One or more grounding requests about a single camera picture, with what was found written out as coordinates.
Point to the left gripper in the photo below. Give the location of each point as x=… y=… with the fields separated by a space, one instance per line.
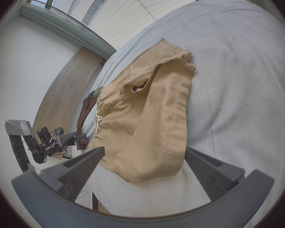
x=64 y=140

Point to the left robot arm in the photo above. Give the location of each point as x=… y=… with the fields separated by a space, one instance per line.
x=16 y=127

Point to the bed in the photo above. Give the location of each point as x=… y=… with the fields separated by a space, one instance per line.
x=228 y=68

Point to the pale blue garment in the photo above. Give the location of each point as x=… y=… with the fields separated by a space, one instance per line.
x=89 y=127

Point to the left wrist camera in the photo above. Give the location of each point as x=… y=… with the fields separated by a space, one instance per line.
x=59 y=131

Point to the grey-green curtain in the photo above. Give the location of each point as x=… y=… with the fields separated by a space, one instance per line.
x=68 y=30

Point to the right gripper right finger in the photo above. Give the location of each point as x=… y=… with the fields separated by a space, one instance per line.
x=213 y=177

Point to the green garment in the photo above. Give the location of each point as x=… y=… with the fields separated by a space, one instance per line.
x=99 y=91

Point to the brown garment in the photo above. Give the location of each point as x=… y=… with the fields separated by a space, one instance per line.
x=85 y=110

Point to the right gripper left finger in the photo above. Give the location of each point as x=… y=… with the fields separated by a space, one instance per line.
x=73 y=174

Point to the window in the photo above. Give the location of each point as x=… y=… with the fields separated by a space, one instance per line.
x=133 y=8

